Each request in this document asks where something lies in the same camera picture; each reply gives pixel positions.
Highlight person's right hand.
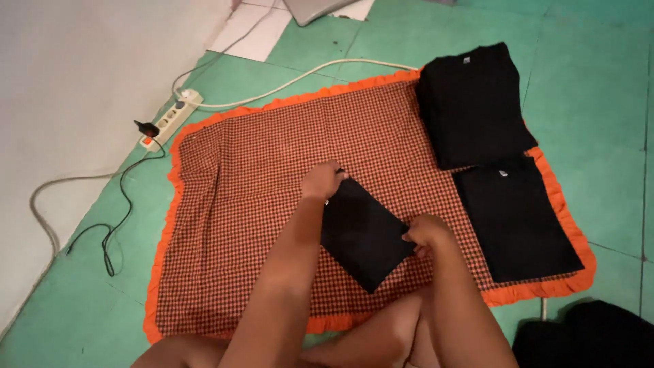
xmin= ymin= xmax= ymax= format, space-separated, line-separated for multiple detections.
xmin=402 ymin=214 xmax=455 ymax=259

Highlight person's left hand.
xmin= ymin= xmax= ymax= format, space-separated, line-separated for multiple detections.
xmin=301 ymin=160 xmax=350 ymax=201

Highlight orange checkered frilled mat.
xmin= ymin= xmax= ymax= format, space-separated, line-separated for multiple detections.
xmin=142 ymin=69 xmax=597 ymax=345

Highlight large folded black shirt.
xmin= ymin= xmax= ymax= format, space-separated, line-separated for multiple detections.
xmin=452 ymin=156 xmax=585 ymax=284

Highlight person's legs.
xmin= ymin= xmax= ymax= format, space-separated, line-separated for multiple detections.
xmin=130 ymin=286 xmax=445 ymax=368

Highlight stack of folded black shirts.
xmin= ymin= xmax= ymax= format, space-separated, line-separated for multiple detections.
xmin=415 ymin=42 xmax=538 ymax=171

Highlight silver laptop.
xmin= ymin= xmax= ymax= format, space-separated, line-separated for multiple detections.
xmin=282 ymin=0 xmax=361 ymax=27

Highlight white power strip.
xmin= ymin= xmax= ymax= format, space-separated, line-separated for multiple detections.
xmin=139 ymin=89 xmax=204 ymax=152

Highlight heap of black clothes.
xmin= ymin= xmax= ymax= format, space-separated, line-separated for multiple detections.
xmin=512 ymin=300 xmax=654 ymax=368

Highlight black plug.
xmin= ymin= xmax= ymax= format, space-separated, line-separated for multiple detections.
xmin=133 ymin=120 xmax=160 ymax=138

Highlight white power cable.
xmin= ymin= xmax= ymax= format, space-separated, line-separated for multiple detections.
xmin=176 ymin=58 xmax=420 ymax=109

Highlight thin grey cable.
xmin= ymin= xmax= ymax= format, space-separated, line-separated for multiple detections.
xmin=171 ymin=0 xmax=279 ymax=95

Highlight thin black cable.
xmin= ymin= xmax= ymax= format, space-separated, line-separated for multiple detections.
xmin=65 ymin=137 xmax=167 ymax=278

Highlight grey power strip cord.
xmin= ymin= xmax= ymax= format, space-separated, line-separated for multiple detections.
xmin=29 ymin=173 xmax=123 ymax=256

